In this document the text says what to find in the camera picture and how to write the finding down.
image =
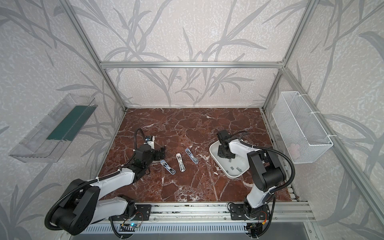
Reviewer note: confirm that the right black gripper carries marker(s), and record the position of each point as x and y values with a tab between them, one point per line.
226	150

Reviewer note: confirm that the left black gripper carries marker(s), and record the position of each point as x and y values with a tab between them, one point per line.
160	153

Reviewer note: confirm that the blue stapler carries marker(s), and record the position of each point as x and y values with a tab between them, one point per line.
180	162
191	156
167	167

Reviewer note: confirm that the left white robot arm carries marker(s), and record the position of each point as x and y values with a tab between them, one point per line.
83	203

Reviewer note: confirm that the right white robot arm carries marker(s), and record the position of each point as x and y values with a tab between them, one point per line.
266	169

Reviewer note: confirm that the white oval tray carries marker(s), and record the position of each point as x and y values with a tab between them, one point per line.
232	168

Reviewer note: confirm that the pink item in basket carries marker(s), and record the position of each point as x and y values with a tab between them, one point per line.
294	150

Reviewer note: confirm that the green pad in bin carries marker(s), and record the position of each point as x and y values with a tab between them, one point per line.
70	126

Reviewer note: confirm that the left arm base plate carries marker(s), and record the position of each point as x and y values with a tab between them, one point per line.
140	212

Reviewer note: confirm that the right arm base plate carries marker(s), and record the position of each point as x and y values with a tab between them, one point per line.
246	212

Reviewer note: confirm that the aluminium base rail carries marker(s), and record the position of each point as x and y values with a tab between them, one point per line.
217	212

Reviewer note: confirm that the white wire mesh basket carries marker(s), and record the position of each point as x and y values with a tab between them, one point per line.
298	124

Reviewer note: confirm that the aluminium frame crossbar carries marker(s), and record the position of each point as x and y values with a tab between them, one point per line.
241	65

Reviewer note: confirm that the clear plastic wall bin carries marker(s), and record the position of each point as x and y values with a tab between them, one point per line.
35	148

